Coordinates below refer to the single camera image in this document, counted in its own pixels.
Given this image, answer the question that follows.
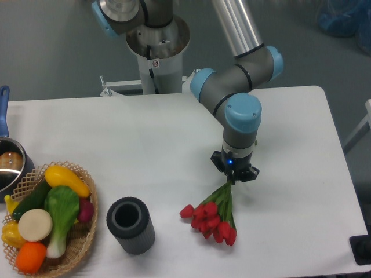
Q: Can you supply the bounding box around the red radish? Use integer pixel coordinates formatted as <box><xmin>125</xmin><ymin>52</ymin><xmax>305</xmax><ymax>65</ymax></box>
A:
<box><xmin>77</xmin><ymin>199</ymin><xmax>94</xmax><ymax>223</ymax></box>

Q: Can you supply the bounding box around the green bok choy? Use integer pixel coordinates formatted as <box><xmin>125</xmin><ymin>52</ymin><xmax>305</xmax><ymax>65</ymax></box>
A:
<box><xmin>44</xmin><ymin>185</ymin><xmax>79</xmax><ymax>259</ymax></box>

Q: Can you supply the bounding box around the blue handled saucepan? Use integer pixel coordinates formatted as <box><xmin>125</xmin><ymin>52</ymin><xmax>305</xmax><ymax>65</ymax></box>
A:
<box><xmin>1</xmin><ymin>86</ymin><xmax>34</xmax><ymax>203</ymax></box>

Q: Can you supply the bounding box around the yellow bell pepper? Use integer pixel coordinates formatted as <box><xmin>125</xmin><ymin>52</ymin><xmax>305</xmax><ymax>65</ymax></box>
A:
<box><xmin>1</xmin><ymin>220</ymin><xmax>27</xmax><ymax>248</ymax></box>

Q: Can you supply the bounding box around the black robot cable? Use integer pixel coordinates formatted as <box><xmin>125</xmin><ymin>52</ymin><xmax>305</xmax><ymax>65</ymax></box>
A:
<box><xmin>146</xmin><ymin>44</ymin><xmax>159</xmax><ymax>94</ymax></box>

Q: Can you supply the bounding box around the dark grey ribbed vase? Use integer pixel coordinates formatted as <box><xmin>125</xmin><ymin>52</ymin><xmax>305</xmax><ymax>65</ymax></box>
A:
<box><xmin>106</xmin><ymin>197</ymin><xmax>155</xmax><ymax>255</ymax></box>

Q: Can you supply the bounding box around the red tulip bouquet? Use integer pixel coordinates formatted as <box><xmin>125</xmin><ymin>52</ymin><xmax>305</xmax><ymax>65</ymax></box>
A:
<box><xmin>179</xmin><ymin>181</ymin><xmax>237</xmax><ymax>246</ymax></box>

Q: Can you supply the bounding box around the orange fruit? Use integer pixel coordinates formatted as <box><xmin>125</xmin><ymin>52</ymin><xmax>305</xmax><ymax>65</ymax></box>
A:
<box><xmin>16</xmin><ymin>242</ymin><xmax>46</xmax><ymax>274</ymax></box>

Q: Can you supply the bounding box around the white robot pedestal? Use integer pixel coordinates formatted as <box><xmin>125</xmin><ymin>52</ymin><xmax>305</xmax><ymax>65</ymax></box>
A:
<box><xmin>101</xmin><ymin>15</ymin><xmax>190</xmax><ymax>96</ymax></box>

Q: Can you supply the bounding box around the blue plastic bag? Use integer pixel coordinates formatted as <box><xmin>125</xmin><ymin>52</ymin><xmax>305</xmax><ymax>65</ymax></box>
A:
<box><xmin>316</xmin><ymin>1</ymin><xmax>370</xmax><ymax>55</ymax></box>

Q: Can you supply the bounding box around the yellow squash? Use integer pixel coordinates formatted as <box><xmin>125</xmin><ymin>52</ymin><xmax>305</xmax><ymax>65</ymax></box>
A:
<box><xmin>44</xmin><ymin>165</ymin><xmax>90</xmax><ymax>198</ymax></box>

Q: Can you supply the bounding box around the yellow banana tip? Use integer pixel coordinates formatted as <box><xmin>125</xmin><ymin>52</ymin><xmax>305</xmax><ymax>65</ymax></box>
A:
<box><xmin>4</xmin><ymin>195</ymin><xmax>19</xmax><ymax>215</ymax></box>

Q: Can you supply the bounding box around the white furniture leg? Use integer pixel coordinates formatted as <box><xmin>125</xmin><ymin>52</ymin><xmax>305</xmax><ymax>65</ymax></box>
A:
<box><xmin>343</xmin><ymin>99</ymin><xmax>370</xmax><ymax>155</ymax></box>

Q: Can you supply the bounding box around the woven wicker basket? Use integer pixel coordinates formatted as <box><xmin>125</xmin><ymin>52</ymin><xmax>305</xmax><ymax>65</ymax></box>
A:
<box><xmin>2</xmin><ymin>161</ymin><xmax>99</xmax><ymax>277</ymax></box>

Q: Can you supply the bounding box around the black device at edge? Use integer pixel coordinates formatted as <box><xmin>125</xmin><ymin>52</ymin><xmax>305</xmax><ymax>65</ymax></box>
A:
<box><xmin>349</xmin><ymin>235</ymin><xmax>370</xmax><ymax>265</ymax></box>

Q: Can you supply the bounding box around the dark green cucumber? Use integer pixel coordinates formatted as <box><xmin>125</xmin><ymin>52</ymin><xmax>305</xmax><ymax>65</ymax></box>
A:
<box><xmin>12</xmin><ymin>180</ymin><xmax>52</xmax><ymax>221</ymax></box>

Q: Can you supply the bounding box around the beige round disc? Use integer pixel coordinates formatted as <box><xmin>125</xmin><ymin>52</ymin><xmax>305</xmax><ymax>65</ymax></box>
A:
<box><xmin>18</xmin><ymin>208</ymin><xmax>53</xmax><ymax>242</ymax></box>

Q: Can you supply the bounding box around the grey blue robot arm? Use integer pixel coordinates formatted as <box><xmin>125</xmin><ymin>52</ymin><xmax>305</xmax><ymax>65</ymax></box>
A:
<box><xmin>92</xmin><ymin>1</ymin><xmax>283</xmax><ymax>182</ymax></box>

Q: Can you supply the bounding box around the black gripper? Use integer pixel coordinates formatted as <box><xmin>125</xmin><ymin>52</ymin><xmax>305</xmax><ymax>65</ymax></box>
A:
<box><xmin>210</xmin><ymin>149</ymin><xmax>260</xmax><ymax>185</ymax></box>

